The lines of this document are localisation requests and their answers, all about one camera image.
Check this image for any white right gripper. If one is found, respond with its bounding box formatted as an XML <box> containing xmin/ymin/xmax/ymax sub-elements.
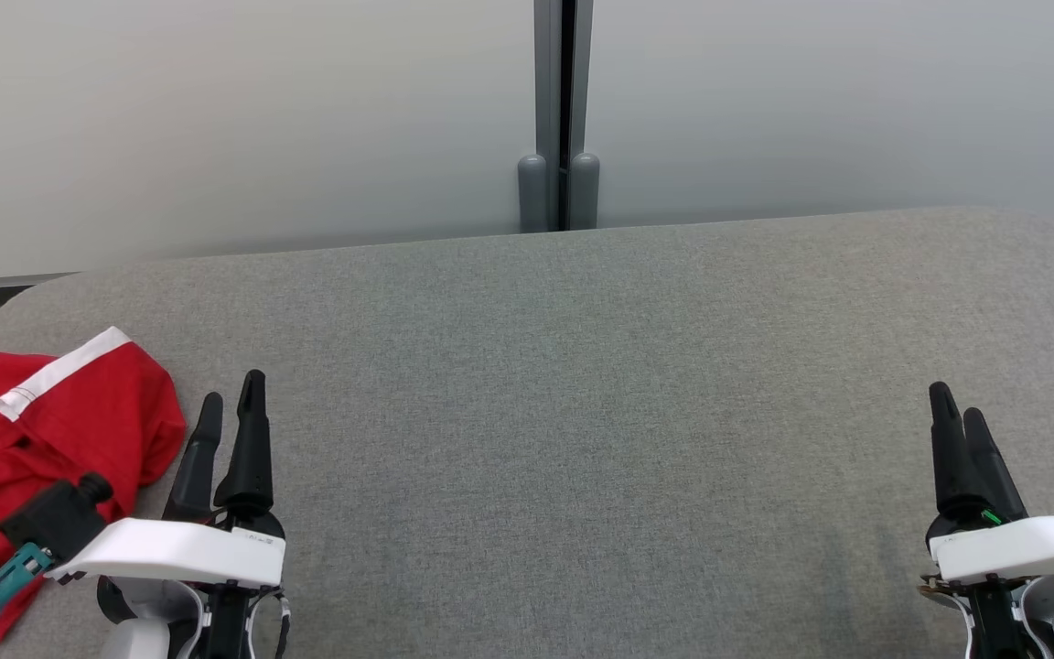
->
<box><xmin>919</xmin><ymin>382</ymin><xmax>1054</xmax><ymax>659</ymax></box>

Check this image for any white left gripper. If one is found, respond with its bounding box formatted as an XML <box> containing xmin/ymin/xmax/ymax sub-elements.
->
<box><xmin>44</xmin><ymin>370</ymin><xmax>291</xmax><ymax>659</ymax></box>

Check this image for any teal cable connector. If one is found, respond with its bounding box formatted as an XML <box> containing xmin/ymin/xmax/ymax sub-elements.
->
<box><xmin>0</xmin><ymin>542</ymin><xmax>58</xmax><ymax>625</ymax></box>

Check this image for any grey rounded post foot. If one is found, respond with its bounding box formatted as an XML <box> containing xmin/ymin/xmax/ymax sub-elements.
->
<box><xmin>517</xmin><ymin>154</ymin><xmax>550</xmax><ymax>233</ymax></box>
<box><xmin>569</xmin><ymin>152</ymin><xmax>601</xmax><ymax>231</ymax></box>

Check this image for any grey partition post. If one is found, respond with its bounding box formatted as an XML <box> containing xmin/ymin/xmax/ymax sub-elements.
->
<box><xmin>533</xmin><ymin>0</ymin><xmax>595</xmax><ymax>230</ymax></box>

